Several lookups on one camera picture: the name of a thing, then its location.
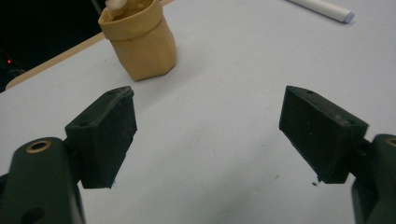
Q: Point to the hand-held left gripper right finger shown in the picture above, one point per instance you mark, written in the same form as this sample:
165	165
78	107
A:
317	133

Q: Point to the pale item in paper bag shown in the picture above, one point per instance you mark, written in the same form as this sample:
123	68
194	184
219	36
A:
115	5

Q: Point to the tan paper bag container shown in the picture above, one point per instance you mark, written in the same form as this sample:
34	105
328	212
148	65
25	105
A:
143	43

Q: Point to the white cylindrical tube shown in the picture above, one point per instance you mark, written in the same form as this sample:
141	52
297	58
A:
327	9

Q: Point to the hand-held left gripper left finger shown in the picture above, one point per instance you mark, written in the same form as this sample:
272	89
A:
99	140

